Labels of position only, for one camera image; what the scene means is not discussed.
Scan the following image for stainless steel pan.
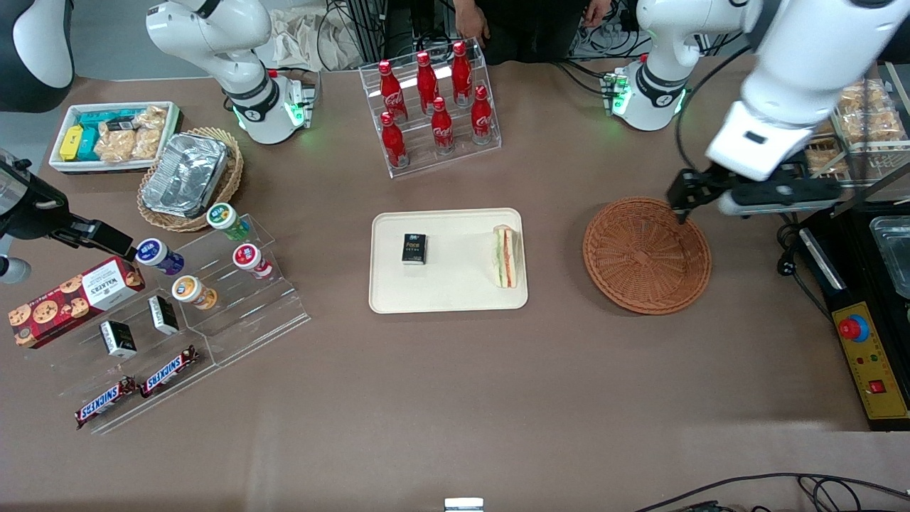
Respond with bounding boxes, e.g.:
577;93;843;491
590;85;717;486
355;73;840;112
869;215;910;299

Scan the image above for red Walkers cookie box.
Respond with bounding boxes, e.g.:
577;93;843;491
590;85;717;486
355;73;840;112
9;257;146;349

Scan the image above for black cable with plug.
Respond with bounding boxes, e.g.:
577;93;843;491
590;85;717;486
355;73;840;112
775;224;834;322

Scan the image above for Snickers chocolate bar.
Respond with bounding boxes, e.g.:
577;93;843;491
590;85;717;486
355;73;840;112
75;376;137;430
139;346;199;398

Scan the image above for clear bag of crackers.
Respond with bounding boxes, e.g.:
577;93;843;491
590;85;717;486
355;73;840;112
95;122;140;164
132;106;168;161

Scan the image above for cream plastic tray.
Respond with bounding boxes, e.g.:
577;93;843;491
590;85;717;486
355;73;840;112
369;208;529;314

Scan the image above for white power strip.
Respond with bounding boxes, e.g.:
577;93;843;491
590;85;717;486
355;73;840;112
569;25;641;60

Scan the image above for yellow snack box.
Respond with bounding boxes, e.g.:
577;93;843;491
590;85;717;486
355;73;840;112
59;125;85;162

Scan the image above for black cable bundle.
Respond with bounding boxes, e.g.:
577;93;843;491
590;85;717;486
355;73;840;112
316;0;388;72

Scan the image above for light tan wicker basket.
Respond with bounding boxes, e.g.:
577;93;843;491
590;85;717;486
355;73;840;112
137;127;245;233

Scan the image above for black metal machine frame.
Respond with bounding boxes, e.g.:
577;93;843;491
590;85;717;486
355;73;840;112
795;206;910;432

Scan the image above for round brown wicker basket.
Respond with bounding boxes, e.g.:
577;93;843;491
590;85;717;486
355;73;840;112
582;197;712;316

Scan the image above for white rectangular plastic bin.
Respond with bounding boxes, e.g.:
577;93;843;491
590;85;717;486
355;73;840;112
48;101;183;175

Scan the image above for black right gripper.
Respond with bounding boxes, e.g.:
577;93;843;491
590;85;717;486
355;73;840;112
0;156;138;262

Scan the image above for red lid yoghurt cup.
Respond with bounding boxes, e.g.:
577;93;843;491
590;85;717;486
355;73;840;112
232;243;274;279

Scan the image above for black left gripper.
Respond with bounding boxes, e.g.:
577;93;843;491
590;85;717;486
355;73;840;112
667;164;755;225

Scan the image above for orange lid yoghurt cup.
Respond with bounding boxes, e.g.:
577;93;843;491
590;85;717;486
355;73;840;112
171;275;218;311

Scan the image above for thin black cables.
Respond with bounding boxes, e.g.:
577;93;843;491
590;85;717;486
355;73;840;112
633;472;910;512

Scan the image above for plastic-wrapped triangle sandwich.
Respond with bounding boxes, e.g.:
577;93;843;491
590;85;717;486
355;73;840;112
493;225;520;289

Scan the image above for clear acrylic bottle rack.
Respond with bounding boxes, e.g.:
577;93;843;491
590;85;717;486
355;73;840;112
359;37;503;179

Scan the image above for person in dark clothing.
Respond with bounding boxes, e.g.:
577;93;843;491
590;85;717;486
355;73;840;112
469;0;595;66

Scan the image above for yellow emergency stop control box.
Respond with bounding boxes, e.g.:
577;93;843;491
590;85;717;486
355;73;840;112
830;302;910;422

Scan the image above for person's right hand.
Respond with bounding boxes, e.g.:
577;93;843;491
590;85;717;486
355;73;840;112
457;16;493;48

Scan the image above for aluminium foil tray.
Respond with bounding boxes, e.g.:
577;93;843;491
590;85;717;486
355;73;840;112
141;132;229;219

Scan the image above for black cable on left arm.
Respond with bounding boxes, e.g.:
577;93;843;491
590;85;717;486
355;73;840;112
673;39;766;178

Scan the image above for black left wrist bar module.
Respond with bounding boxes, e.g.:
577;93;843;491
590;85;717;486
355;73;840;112
717;179;844;217

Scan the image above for clear acrylic stepped display stand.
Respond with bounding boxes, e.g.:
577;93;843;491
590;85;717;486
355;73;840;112
39;281;218;436
139;212;311;368

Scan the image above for beige crumpled bag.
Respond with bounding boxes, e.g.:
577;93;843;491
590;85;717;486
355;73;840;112
267;6;367;72

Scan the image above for red cola bottle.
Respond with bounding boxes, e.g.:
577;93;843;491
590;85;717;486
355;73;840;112
416;51;440;114
471;85;494;145
451;41;474;107
378;60;409;123
431;97;456;155
380;112;410;169

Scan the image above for green lid yoghurt cup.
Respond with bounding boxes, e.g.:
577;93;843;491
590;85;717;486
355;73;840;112
206;203;252;242

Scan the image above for blue lid yoghurt cup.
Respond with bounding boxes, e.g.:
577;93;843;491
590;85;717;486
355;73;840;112
135;238;186;277

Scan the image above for small black and white box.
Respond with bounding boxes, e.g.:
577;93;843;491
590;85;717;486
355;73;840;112
147;295;180;336
99;321;138;359

